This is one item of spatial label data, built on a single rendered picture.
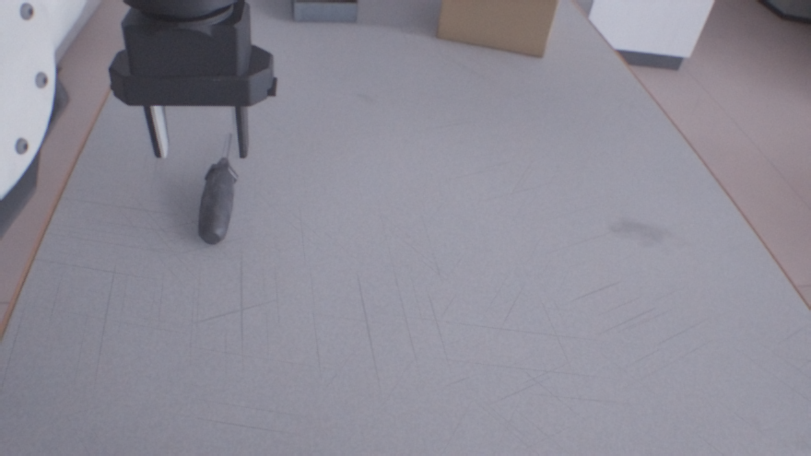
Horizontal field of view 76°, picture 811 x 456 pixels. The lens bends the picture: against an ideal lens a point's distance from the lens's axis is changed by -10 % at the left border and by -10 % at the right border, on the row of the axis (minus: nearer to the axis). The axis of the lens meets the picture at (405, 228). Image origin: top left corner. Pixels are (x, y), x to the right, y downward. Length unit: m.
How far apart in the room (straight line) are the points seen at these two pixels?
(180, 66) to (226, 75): 0.03
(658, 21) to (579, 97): 2.50
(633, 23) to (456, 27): 2.41
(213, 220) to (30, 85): 0.37
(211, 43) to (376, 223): 0.26
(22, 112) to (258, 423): 0.32
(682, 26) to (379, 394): 3.16
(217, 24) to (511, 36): 0.62
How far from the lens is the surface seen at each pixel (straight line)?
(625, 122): 0.87
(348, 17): 0.98
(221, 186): 0.58
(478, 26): 0.95
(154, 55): 0.43
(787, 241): 2.63
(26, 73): 0.19
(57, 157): 2.35
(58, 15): 0.25
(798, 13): 5.63
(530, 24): 0.95
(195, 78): 0.43
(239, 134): 0.47
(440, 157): 0.69
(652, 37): 3.41
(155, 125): 0.48
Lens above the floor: 1.31
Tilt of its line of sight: 43 degrees down
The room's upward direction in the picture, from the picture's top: 10 degrees clockwise
